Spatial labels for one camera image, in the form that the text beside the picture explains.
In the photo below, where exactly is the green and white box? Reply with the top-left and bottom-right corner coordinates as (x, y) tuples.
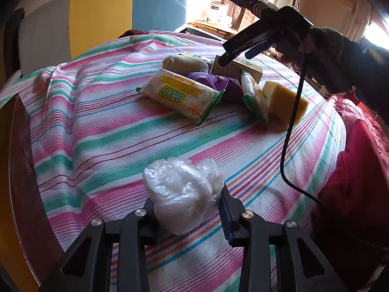
(211, 55), (263, 82)

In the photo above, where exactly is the small green white snack packet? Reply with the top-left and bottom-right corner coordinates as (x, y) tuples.
(241, 70), (269, 125)

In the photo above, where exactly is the clear plastic bag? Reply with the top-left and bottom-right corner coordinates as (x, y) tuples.
(142, 156), (225, 236)

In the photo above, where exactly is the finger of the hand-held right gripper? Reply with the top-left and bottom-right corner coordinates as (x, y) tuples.
(217, 48), (244, 67)
(245, 43), (267, 59)

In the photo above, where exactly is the pink green striped bedsheet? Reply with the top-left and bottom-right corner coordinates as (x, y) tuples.
(0, 30), (347, 292)

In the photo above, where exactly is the person's right forearm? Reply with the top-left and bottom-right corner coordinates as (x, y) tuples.
(305, 27), (389, 119)

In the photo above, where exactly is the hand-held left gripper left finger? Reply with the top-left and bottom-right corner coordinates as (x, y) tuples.
(39, 197), (165, 292)

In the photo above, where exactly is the person's right hand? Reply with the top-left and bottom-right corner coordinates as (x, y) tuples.
(277, 29), (314, 74)

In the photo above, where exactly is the purple foil packet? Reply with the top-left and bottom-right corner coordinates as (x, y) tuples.
(185, 71), (244, 104)

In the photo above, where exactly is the printed cardboard box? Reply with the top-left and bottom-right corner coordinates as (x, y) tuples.
(209, 1), (232, 25)

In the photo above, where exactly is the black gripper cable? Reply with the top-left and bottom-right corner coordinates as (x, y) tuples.
(280, 41), (324, 205)

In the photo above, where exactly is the dark wooden bed board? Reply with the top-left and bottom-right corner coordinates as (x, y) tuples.
(0, 94), (64, 286)

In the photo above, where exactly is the blue yellow grey chair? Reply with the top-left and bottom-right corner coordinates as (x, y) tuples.
(18, 0), (187, 73)

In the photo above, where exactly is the red-brown cloth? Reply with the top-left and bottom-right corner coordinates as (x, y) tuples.
(121, 30), (150, 39)

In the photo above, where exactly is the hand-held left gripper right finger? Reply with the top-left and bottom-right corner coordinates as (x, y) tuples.
(217, 182), (347, 292)

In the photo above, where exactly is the wooden desk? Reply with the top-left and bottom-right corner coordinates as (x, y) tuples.
(185, 20), (240, 38)

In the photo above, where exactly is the rolled cream sock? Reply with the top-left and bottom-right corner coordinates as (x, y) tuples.
(162, 53), (210, 75)

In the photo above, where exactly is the yellow sponge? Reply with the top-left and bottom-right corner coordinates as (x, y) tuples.
(262, 81), (309, 133)

